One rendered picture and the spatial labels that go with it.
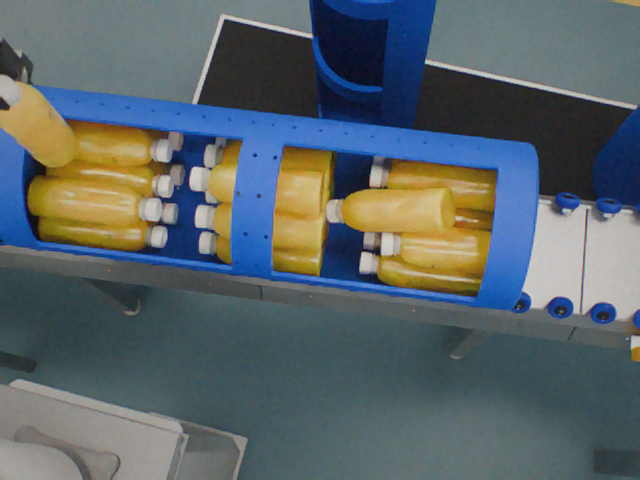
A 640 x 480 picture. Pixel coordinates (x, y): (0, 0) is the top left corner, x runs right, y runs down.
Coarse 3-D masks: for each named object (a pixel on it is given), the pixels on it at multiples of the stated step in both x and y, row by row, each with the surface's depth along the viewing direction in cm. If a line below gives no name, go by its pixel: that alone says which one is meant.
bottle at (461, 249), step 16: (400, 240) 136; (416, 240) 134; (432, 240) 133; (448, 240) 134; (464, 240) 133; (480, 240) 133; (400, 256) 136; (416, 256) 134; (432, 256) 134; (448, 256) 133; (464, 256) 133; (480, 256) 133; (480, 272) 136
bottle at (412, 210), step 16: (368, 192) 136; (384, 192) 134; (400, 192) 132; (416, 192) 131; (432, 192) 129; (448, 192) 131; (336, 208) 139; (352, 208) 136; (368, 208) 134; (384, 208) 132; (400, 208) 131; (416, 208) 130; (432, 208) 128; (448, 208) 132; (352, 224) 137; (368, 224) 135; (384, 224) 133; (400, 224) 132; (416, 224) 131; (432, 224) 129; (448, 224) 131
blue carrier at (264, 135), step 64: (0, 128) 132; (192, 128) 132; (256, 128) 133; (320, 128) 134; (384, 128) 136; (0, 192) 132; (192, 192) 157; (256, 192) 128; (512, 192) 126; (128, 256) 139; (192, 256) 149; (256, 256) 132; (512, 256) 126
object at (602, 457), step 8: (600, 456) 228; (608, 456) 221; (616, 456) 215; (624, 456) 208; (632, 456) 202; (600, 464) 227; (608, 464) 220; (616, 464) 214; (624, 464) 208; (632, 464) 202; (600, 472) 227; (608, 472) 220; (616, 472) 213; (624, 472) 207; (632, 472) 201
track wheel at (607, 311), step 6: (594, 306) 148; (600, 306) 147; (606, 306) 146; (612, 306) 147; (594, 312) 147; (600, 312) 147; (606, 312) 147; (612, 312) 147; (594, 318) 148; (600, 318) 148; (606, 318) 148; (612, 318) 148; (600, 324) 149; (606, 324) 149
